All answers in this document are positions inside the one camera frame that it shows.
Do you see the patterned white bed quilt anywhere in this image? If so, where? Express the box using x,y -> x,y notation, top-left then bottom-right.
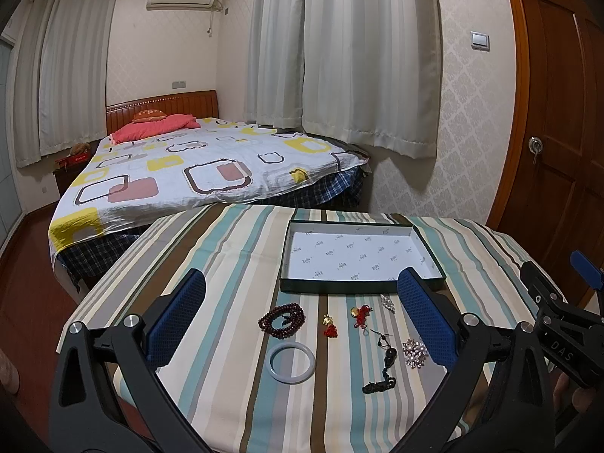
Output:
48,118 -> 368,258

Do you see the striped tablecloth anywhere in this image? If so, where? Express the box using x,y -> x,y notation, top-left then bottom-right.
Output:
59,205 -> 538,452

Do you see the plaid blue bed sheet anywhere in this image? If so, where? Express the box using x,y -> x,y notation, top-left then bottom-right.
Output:
56,167 -> 365,291

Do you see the pale jade bangle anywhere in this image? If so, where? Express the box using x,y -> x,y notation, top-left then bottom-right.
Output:
264,342 -> 316,385

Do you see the right white curtain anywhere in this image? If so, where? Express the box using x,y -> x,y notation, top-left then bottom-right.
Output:
302,0 -> 442,159

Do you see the left white curtain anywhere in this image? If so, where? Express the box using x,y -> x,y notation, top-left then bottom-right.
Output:
12,0 -> 116,168

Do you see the dark red bead bracelet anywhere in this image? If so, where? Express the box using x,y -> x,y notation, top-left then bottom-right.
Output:
257,302 -> 307,341

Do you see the wooden headboard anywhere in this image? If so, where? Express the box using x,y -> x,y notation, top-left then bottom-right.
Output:
105,90 -> 219,134

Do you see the person's right hand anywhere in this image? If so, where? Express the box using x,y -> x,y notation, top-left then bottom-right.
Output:
553,372 -> 594,428

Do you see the gold charm red knot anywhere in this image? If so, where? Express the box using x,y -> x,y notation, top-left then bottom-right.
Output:
322,314 -> 338,339

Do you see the silver crystal brooch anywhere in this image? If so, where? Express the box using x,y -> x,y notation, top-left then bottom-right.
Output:
380,294 -> 395,314

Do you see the red pink pillow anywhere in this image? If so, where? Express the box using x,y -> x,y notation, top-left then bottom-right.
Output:
109,114 -> 200,145

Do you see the white curtain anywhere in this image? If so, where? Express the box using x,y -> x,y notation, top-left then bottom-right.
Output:
12,0 -> 116,168
302,0 -> 442,159
243,0 -> 305,130

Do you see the metal door lock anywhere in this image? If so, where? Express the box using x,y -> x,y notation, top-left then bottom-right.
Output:
528,136 -> 544,164

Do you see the wooden door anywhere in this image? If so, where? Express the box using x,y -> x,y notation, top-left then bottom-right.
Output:
485,0 -> 604,294

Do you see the wall light switch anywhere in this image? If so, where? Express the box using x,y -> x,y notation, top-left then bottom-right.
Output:
470,31 -> 490,52

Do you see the middle white curtain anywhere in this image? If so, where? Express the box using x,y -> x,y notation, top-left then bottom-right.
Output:
243,0 -> 305,130

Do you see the red gift box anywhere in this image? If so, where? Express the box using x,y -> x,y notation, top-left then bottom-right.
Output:
55,142 -> 92,169

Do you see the orange embroidered cushion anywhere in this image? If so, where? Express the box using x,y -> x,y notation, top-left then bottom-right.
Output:
131,109 -> 168,124

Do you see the gold coin red tassel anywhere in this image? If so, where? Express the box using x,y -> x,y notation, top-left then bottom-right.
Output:
350,305 -> 373,336

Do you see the green shallow box tray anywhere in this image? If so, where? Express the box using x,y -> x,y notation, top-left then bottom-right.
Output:
279,221 -> 445,296

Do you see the dark bedside table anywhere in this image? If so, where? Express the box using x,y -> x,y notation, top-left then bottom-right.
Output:
52,157 -> 89,196

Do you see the black cord pendant necklace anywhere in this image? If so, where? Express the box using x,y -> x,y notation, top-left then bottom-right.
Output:
361,327 -> 399,396

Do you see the person's left hand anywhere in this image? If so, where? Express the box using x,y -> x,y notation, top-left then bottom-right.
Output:
0,351 -> 20,395

